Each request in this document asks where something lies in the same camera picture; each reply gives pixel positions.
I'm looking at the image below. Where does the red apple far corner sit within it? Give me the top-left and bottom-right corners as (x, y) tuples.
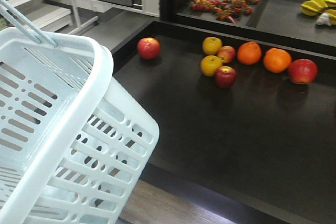
(137, 37), (161, 60)

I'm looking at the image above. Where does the red apple left group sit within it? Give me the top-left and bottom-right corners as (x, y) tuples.
(214, 66), (237, 89)

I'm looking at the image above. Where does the black wooden display stand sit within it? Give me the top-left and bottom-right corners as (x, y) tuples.
(114, 0), (335, 223)

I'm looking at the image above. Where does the yellow apple back left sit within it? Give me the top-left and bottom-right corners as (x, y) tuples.
(202, 37), (223, 55)

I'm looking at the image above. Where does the light blue plastic basket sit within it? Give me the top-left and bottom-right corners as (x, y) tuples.
(1, 0), (159, 223)

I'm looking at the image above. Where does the yellow apple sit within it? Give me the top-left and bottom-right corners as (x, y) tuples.
(202, 37), (223, 55)
(200, 55), (222, 77)

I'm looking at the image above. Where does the yellow apple front left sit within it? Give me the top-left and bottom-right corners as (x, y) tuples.
(200, 55), (222, 77)

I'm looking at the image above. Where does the orange group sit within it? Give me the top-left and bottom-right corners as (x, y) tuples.
(237, 41), (262, 65)
(263, 48), (292, 73)

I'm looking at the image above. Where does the white garlic bulb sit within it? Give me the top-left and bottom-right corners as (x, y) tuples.
(316, 13), (332, 27)

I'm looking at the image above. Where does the pink apple left group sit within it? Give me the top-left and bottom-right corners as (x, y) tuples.
(217, 46), (236, 63)

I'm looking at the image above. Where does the large red apple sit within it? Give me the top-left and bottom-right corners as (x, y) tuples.
(288, 59), (318, 84)

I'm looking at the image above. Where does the cherry tomato pile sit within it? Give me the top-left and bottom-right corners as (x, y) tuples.
(189, 0), (260, 24)

